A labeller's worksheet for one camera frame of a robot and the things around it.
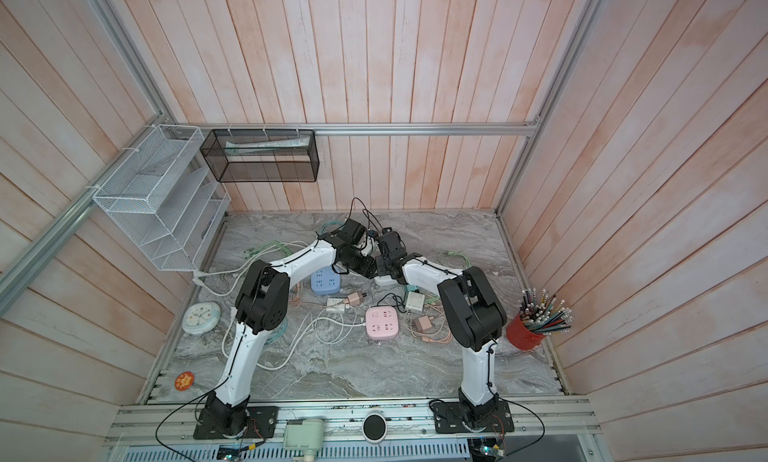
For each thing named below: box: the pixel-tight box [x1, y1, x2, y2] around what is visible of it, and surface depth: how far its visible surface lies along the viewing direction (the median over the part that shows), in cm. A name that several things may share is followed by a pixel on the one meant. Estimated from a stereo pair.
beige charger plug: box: [415, 315, 432, 332], surface depth 90 cm
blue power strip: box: [310, 265, 341, 295], surface depth 98 cm
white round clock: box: [182, 302, 222, 334], surface depth 91 cm
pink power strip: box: [365, 306, 399, 340], surface depth 90 cm
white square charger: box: [406, 291, 425, 313], surface depth 94 cm
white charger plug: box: [326, 298, 345, 312], surface depth 94 cm
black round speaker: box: [362, 412, 387, 444], surface depth 70 cm
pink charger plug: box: [348, 292, 367, 306], surface depth 95 cm
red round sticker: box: [174, 371, 195, 391], surface depth 81 cm
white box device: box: [283, 418, 325, 462], surface depth 70 cm
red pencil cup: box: [506, 288, 574, 351], surface depth 79 cm
